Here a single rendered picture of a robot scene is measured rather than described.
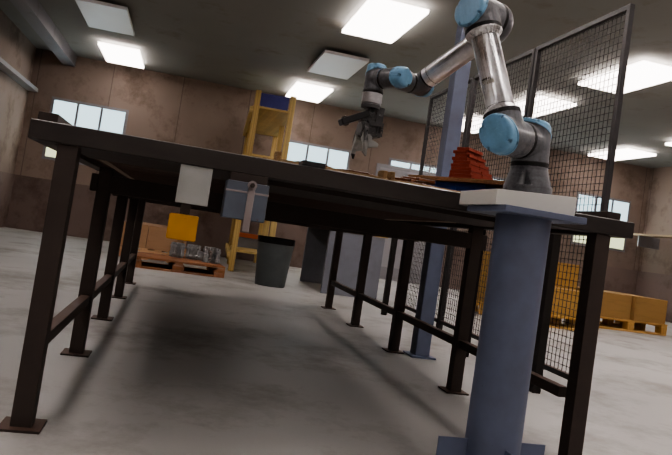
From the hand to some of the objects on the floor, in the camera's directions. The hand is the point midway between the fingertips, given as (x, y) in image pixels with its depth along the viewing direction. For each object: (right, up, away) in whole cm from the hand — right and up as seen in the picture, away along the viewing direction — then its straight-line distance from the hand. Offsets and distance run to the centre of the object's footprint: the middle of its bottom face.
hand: (356, 157), depth 242 cm
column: (+39, -105, -38) cm, 118 cm away
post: (+47, -117, +192) cm, 230 cm away
